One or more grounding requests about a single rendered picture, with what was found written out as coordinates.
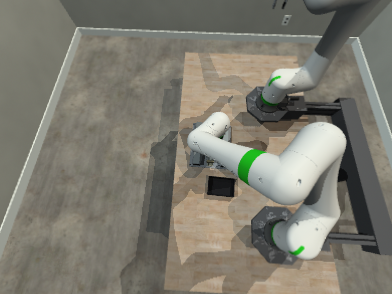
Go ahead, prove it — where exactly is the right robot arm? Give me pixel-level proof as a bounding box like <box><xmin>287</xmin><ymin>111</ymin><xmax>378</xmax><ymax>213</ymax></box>
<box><xmin>256</xmin><ymin>0</ymin><xmax>381</xmax><ymax>113</ymax></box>

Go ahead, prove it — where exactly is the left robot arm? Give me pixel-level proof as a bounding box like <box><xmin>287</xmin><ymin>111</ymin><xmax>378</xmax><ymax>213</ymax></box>
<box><xmin>187</xmin><ymin>112</ymin><xmax>346</xmax><ymax>260</ymax></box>

